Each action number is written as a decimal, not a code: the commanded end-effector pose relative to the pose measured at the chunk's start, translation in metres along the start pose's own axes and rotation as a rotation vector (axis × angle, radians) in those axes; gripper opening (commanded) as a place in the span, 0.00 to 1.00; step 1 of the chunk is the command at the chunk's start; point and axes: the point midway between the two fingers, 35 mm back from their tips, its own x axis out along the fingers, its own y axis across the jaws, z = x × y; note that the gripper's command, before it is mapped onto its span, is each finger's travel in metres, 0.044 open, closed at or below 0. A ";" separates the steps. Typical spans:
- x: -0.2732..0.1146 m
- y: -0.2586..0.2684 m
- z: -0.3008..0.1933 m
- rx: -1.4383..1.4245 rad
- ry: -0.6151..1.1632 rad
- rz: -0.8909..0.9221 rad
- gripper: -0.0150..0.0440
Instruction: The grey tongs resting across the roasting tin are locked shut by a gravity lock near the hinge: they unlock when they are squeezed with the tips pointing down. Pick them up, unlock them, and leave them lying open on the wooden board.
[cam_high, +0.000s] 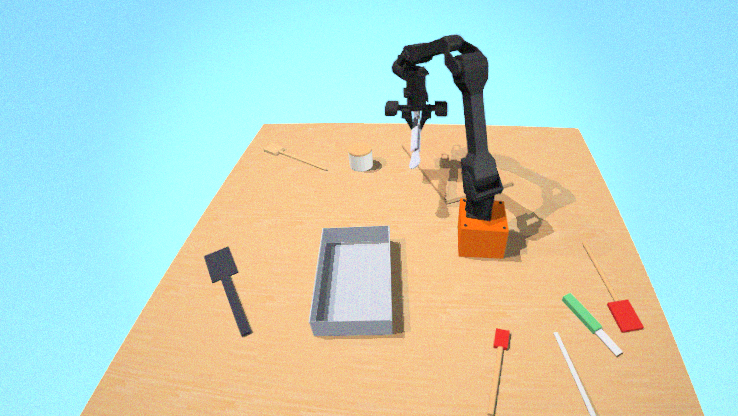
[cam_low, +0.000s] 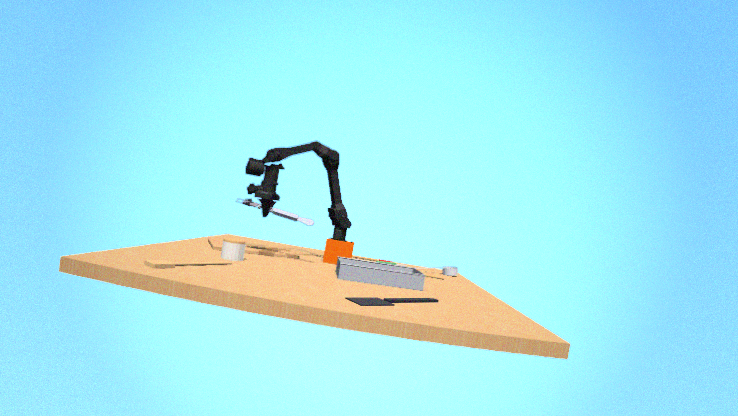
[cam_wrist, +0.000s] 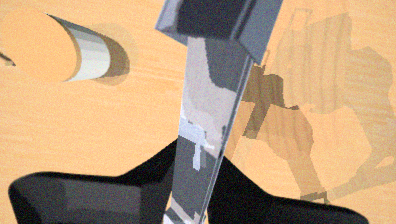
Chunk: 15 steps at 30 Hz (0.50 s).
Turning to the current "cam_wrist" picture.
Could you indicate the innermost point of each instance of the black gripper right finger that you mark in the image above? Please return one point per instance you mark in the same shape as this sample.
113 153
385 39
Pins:
236 199

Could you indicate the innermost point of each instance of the light wooden board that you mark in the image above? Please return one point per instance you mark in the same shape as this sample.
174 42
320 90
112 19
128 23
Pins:
292 104

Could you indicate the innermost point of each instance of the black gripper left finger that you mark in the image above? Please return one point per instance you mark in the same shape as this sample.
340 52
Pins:
138 196

